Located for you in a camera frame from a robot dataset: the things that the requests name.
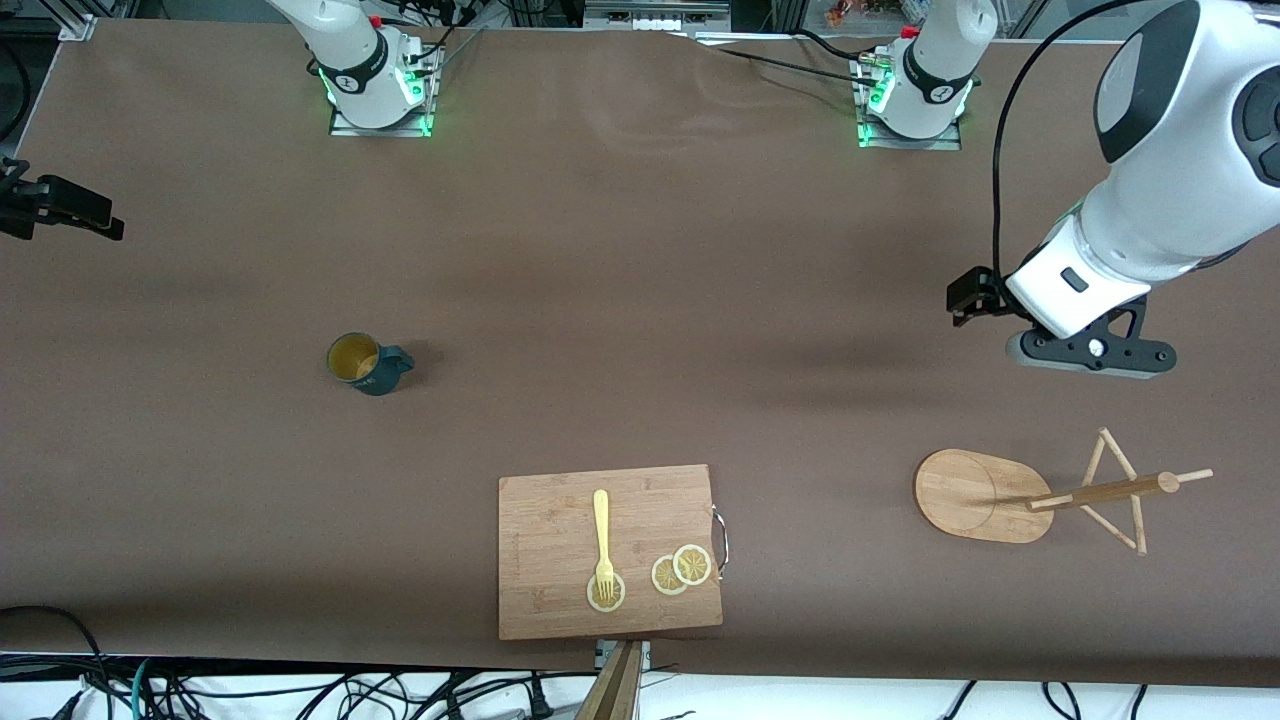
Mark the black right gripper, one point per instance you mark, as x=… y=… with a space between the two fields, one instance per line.
x=40 y=205

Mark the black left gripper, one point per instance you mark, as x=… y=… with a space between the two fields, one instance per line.
x=975 y=296

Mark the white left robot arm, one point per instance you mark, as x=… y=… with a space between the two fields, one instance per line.
x=1170 y=170

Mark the wooden mug rack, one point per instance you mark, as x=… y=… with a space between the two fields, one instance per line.
x=975 y=495

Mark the lemon slice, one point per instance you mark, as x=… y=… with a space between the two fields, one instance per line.
x=612 y=598
x=663 y=578
x=693 y=563

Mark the yellow plastic fork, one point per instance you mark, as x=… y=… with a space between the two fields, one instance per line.
x=601 y=520

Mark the white power strip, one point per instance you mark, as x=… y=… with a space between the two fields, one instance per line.
x=655 y=14

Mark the wooden cutting board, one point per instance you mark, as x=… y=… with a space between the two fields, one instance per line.
x=560 y=540

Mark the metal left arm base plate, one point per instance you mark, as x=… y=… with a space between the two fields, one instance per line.
x=955 y=140

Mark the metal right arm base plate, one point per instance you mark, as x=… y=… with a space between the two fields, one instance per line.
x=425 y=105

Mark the metal bracket under post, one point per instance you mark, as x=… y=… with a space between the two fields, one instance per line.
x=645 y=652

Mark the wooden post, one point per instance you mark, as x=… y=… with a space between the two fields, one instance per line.
x=615 y=690

